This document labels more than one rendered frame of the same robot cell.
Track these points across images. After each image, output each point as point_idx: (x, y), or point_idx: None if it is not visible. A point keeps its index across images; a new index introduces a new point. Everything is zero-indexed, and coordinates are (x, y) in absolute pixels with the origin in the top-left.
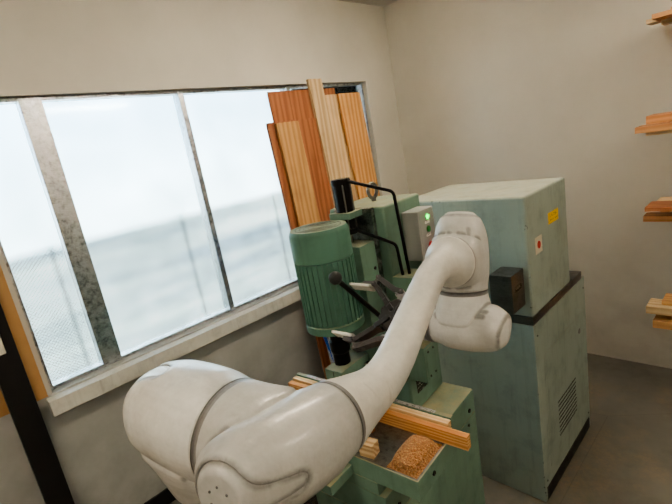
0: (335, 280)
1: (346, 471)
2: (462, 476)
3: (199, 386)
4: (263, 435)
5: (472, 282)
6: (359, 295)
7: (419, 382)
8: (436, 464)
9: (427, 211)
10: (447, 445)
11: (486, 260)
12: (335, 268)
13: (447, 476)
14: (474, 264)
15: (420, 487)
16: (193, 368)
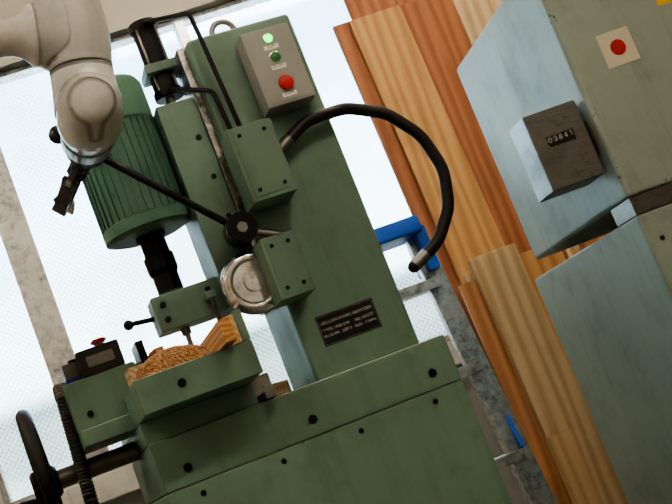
0: (51, 135)
1: (116, 419)
2: (422, 496)
3: None
4: None
5: (50, 49)
6: (111, 159)
7: (328, 327)
8: (189, 372)
9: (270, 31)
10: (225, 352)
11: (72, 20)
12: None
13: (356, 475)
14: (33, 24)
15: (140, 391)
16: None
